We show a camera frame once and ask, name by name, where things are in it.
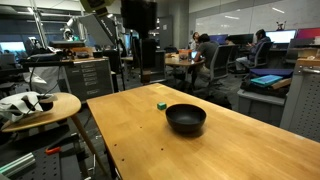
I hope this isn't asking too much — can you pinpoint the green cube block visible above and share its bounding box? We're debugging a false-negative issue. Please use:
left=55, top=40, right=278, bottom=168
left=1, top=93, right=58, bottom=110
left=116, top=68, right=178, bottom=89
left=157, top=102, right=167, bottom=110

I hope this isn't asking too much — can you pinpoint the black bowl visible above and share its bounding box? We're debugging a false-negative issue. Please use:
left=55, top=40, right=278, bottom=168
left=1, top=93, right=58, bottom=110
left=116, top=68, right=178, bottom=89
left=165, top=104, right=206, bottom=133

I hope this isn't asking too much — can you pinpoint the round wooden meeting table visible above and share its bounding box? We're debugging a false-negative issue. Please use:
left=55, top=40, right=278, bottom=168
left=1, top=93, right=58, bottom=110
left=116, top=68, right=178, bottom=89
left=165, top=57, right=204, bottom=77

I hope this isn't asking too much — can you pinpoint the person in grey shirt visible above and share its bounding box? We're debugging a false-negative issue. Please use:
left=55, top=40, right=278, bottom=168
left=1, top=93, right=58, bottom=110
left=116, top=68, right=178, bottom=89
left=192, top=33, right=219, bottom=85

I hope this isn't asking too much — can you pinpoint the grey office chair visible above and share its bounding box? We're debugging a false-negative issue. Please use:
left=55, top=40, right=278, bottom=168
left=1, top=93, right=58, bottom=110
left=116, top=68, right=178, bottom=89
left=209, top=45, right=234, bottom=85

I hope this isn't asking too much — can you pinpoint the grey metal cabinet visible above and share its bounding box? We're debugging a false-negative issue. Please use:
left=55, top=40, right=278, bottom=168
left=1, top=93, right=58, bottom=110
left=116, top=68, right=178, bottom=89
left=65, top=58, right=114, bottom=102

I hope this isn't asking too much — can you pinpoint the black monitor on pole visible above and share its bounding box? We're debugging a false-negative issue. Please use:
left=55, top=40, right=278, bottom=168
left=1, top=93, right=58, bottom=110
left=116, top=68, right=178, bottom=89
left=121, top=0, right=157, bottom=33

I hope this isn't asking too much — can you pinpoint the person seated at right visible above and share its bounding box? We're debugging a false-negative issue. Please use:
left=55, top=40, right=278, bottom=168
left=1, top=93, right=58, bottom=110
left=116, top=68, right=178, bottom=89
left=236, top=29, right=271, bottom=71

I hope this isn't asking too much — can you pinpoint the round wooden side table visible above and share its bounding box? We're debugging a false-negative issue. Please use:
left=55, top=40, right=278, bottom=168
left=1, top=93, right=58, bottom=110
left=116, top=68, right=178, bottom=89
left=1, top=92, right=107, bottom=175

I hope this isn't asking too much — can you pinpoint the teal book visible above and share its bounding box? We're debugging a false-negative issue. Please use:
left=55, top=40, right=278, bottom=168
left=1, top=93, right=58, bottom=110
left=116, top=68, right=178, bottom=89
left=251, top=75, right=282, bottom=87

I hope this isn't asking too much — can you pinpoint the grey storage bin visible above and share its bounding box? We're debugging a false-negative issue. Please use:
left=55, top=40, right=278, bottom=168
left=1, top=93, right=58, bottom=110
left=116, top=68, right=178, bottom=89
left=237, top=89, right=285, bottom=127

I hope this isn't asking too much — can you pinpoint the lit computer monitor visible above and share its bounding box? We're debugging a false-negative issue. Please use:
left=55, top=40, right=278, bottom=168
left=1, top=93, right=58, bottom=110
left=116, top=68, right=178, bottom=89
left=266, top=30, right=296, bottom=43

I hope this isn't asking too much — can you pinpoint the perforated grey metal panel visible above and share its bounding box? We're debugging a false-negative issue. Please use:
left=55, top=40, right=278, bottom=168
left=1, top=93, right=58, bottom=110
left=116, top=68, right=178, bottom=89
left=280, top=58, right=320, bottom=142

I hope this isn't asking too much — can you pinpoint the white crumpled cloth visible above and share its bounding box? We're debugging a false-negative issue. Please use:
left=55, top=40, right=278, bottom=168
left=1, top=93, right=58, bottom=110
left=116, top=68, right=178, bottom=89
left=0, top=91, right=58, bottom=122

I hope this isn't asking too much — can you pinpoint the aluminium extrusion bar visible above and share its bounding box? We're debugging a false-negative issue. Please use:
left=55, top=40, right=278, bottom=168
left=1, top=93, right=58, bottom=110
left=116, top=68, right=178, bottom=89
left=0, top=153, right=35, bottom=177

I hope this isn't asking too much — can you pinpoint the orange handled tool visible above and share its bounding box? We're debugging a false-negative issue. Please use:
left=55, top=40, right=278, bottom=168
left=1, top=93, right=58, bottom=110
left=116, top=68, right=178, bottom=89
left=45, top=147, right=61, bottom=155

